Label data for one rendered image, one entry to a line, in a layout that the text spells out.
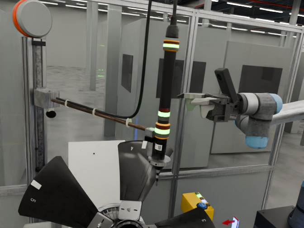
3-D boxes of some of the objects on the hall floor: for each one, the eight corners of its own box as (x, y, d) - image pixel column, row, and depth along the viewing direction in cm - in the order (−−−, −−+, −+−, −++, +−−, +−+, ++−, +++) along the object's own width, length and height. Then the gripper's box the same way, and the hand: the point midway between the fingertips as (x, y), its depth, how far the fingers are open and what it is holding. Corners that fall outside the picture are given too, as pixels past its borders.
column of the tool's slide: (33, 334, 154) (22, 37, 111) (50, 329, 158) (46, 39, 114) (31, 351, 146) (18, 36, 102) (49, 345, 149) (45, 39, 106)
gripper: (252, 125, 76) (192, 127, 69) (224, 112, 90) (171, 113, 83) (257, 97, 74) (195, 97, 67) (227, 89, 87) (173, 88, 81)
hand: (186, 97), depth 75 cm, fingers open, 8 cm apart
